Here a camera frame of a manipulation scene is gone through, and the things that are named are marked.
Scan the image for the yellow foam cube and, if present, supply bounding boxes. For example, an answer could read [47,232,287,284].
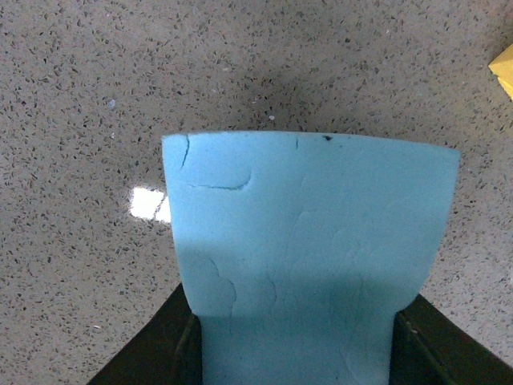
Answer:
[488,45,513,99]

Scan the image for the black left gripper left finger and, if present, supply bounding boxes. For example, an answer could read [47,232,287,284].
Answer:
[89,286,202,384]

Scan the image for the light blue foam cube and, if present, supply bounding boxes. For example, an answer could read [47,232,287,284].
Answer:
[162,132,460,384]

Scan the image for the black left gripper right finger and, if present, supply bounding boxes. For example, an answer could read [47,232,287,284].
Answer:
[390,295,512,385]

